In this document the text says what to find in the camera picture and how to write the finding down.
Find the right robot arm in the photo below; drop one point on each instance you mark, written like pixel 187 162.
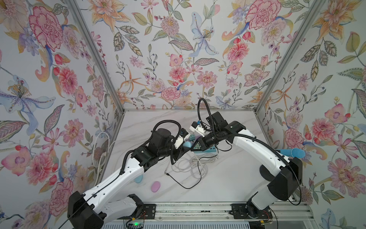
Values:
pixel 284 174

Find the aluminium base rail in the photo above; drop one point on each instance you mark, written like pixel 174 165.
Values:
pixel 224 211

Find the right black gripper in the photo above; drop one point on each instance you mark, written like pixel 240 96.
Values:
pixel 202 143

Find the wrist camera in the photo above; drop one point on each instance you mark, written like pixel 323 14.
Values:
pixel 197 128
pixel 182 137

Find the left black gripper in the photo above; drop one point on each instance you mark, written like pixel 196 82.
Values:
pixel 179 151

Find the teal power strip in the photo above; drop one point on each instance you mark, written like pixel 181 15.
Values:
pixel 209 150

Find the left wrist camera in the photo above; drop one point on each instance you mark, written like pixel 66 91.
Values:
pixel 182 137

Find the teal charger adapter front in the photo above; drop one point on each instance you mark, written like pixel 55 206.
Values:
pixel 192 138

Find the teal earbud case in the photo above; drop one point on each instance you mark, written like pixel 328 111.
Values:
pixel 139 179
pixel 187 144

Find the pink earbud case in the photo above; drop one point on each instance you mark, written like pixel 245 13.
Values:
pixel 155 186

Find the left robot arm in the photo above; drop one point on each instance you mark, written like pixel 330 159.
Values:
pixel 94 208

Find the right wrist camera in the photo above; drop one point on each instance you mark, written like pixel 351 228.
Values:
pixel 197 128

